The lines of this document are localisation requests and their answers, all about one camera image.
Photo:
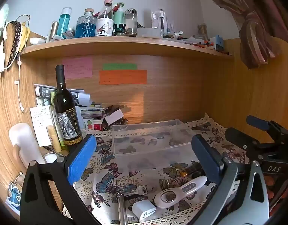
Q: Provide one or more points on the wooden shelf board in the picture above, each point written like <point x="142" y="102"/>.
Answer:
<point x="125" y="46"/>

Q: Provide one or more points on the dark wine bottle elephant label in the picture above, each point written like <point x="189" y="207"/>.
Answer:
<point x="65" y="114"/>

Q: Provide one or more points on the green sticky note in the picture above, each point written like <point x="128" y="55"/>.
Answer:
<point x="119" y="66"/>

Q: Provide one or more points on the green pump bottle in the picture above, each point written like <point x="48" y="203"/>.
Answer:
<point x="118" y="16"/>

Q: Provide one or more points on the silver key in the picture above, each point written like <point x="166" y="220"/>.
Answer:
<point x="142" y="189"/>

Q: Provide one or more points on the butterfly print tablecloth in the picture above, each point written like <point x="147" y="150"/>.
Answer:
<point x="115" y="182"/>

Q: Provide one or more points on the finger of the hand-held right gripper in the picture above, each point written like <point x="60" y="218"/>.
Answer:
<point x="242" y="137"/>
<point x="257" y="122"/>

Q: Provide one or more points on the tall teal bottle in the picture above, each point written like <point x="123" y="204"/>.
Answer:
<point x="63" y="21"/>

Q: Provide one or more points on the white blank card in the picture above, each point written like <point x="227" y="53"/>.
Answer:
<point x="114" y="117"/>

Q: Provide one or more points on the silver metal can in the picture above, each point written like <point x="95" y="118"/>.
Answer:
<point x="54" y="28"/>

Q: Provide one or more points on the clear plastic container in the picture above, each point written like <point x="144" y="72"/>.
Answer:
<point x="148" y="143"/>

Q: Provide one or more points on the dark small bottle gold cap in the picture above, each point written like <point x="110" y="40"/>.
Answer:
<point x="192" y="170"/>

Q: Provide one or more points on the clear bottle white label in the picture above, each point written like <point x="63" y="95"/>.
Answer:
<point x="105" y="18"/>

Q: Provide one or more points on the white handheld magnifier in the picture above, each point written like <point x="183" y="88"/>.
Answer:
<point x="176" y="192"/>

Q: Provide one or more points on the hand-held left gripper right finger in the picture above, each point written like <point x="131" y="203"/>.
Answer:
<point x="204" y="155"/>

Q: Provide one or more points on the jar of wooden sticks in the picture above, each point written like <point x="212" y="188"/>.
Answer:
<point x="202" y="31"/>

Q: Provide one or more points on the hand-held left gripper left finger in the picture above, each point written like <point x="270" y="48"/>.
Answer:
<point x="80" y="160"/>

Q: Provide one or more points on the orange sticky note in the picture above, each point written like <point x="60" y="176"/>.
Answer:
<point x="122" y="77"/>

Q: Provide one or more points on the pale green fuzzy cloth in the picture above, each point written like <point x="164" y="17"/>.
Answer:
<point x="1" y="24"/>

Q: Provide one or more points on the brown striped curtain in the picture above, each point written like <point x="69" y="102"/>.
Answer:
<point x="254" y="16"/>

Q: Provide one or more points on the silver metal rod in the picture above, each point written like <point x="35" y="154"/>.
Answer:
<point x="122" y="209"/>

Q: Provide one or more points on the clear acrylic stand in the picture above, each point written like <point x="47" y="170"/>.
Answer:
<point x="159" y="20"/>

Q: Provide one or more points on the grey flat case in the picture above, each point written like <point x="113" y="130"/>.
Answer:
<point x="149" y="32"/>

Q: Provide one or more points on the white charger plug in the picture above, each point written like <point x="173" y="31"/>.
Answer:
<point x="144" y="210"/>

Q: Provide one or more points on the white handwritten note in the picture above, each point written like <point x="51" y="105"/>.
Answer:
<point x="40" y="121"/>

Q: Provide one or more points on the white plastic bottle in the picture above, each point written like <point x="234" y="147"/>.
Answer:
<point x="23" y="143"/>

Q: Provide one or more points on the rolled newspaper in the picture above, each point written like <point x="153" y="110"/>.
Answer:
<point x="64" y="94"/>

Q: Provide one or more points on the blue cartoon sticker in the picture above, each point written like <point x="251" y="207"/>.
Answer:
<point x="14" y="193"/>

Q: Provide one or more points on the blue and white box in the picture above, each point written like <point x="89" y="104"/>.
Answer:
<point x="218" y="42"/>

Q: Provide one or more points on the glass bottle blue liquid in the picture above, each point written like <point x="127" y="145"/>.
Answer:
<point x="85" y="25"/>

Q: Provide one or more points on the stack of booklets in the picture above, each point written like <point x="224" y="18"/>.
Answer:
<point x="92" y="113"/>

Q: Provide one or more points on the pink sticky note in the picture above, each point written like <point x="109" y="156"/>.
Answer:
<point x="77" y="67"/>

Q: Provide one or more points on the pale yellow tube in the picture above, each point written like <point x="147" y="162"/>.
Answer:
<point x="54" y="138"/>

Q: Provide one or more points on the clear glass jar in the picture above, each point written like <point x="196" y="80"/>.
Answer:
<point x="131" y="21"/>

